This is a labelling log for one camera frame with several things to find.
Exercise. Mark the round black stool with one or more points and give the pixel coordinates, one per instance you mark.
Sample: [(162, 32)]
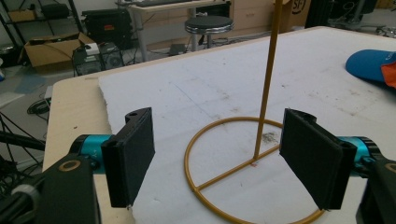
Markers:
[(209, 25)]

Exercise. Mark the blue cap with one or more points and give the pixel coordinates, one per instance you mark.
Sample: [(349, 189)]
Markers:
[(369, 63)]

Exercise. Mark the large cardboard box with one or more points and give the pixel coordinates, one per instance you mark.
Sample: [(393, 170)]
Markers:
[(295, 14)]

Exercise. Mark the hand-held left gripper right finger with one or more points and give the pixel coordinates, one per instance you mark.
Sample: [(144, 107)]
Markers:
[(314, 157)]

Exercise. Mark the black metal shelf rack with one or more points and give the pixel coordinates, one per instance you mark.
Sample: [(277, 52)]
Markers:
[(18, 18)]

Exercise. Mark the orange cloth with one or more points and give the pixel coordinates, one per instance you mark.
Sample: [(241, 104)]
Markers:
[(389, 74)]

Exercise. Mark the black equipment case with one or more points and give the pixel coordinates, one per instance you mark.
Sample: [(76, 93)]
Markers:
[(107, 28)]

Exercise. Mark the white foam table mat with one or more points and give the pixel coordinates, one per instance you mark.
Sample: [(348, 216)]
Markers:
[(249, 87)]

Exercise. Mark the open cardboard box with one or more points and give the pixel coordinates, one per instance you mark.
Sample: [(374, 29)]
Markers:
[(51, 49)]

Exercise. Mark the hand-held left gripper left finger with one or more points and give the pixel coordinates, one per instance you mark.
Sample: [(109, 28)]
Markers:
[(129, 161)]

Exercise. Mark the wooden cabinet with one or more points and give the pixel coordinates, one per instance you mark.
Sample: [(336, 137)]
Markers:
[(252, 14)]

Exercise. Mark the gold metal hat stand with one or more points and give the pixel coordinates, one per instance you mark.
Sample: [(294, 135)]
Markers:
[(264, 102)]

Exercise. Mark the white-legged desk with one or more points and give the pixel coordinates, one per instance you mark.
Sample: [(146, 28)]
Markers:
[(149, 9)]

